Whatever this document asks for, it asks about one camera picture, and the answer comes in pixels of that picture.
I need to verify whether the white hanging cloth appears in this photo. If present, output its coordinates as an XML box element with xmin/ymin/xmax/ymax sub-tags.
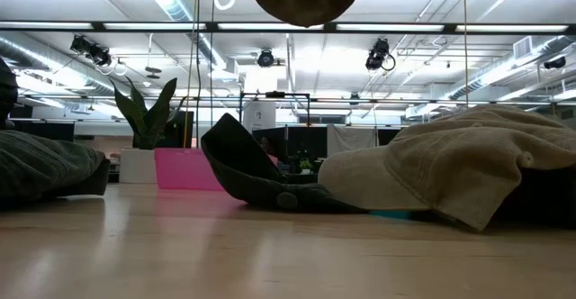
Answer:
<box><xmin>326</xmin><ymin>124</ymin><xmax>378</xmax><ymax>157</ymax></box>

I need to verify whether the black ceiling camera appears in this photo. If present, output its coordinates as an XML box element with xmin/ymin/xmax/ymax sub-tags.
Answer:
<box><xmin>256</xmin><ymin>48</ymin><xmax>275</xmax><ymax>69</ymax></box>
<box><xmin>364</xmin><ymin>38</ymin><xmax>397</xmax><ymax>73</ymax></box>
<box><xmin>543</xmin><ymin>55</ymin><xmax>567</xmax><ymax>70</ymax></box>
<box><xmin>69</xmin><ymin>34</ymin><xmax>113</xmax><ymax>68</ymax></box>

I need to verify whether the black overhead frame bar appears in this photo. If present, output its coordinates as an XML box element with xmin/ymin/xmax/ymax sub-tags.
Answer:
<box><xmin>0</xmin><ymin>21</ymin><xmax>576</xmax><ymax>36</ymax></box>

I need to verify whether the black monitor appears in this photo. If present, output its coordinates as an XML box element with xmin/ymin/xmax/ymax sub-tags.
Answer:
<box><xmin>166</xmin><ymin>110</ymin><xmax>195</xmax><ymax>150</ymax></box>

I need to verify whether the beige corduroy cap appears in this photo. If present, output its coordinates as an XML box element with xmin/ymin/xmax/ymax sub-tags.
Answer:
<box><xmin>317</xmin><ymin>104</ymin><xmax>576</xmax><ymax>232</ymax></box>

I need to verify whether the pink plastic bin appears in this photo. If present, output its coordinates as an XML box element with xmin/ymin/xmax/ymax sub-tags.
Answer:
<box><xmin>154</xmin><ymin>148</ymin><xmax>226</xmax><ymax>192</ymax></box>

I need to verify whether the black partition panel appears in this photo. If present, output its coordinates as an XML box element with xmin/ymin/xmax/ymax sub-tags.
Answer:
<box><xmin>251</xmin><ymin>126</ymin><xmax>329</xmax><ymax>174</ymax></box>
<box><xmin>9</xmin><ymin>119</ymin><xmax>76</xmax><ymax>143</ymax></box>
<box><xmin>377</xmin><ymin>127</ymin><xmax>404</xmax><ymax>147</ymax></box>

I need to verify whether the teal plastic bin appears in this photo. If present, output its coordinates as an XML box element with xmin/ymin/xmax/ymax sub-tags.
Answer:
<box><xmin>368</xmin><ymin>209</ymin><xmax>413</xmax><ymax>222</ymax></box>

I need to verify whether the person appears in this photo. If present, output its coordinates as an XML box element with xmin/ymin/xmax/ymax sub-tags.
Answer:
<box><xmin>259</xmin><ymin>136</ymin><xmax>280</xmax><ymax>168</ymax></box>

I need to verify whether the black hanging cable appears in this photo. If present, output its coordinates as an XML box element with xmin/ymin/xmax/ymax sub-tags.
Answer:
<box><xmin>194</xmin><ymin>0</ymin><xmax>203</xmax><ymax>150</ymax></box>

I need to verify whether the black stand frame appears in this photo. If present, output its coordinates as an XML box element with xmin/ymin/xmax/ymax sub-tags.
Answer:
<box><xmin>238</xmin><ymin>90</ymin><xmax>312</xmax><ymax>129</ymax></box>

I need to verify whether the white pillar sign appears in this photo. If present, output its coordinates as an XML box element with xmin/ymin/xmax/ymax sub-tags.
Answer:
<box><xmin>242</xmin><ymin>100</ymin><xmax>277</xmax><ymax>132</ymax></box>

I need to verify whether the green snake plant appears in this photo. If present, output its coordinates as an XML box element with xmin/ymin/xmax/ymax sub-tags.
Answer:
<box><xmin>110</xmin><ymin>77</ymin><xmax>188</xmax><ymax>150</ymax></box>

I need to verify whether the white planter box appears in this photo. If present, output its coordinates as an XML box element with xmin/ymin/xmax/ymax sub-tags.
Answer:
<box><xmin>119</xmin><ymin>148</ymin><xmax>158</xmax><ymax>185</ymax></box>

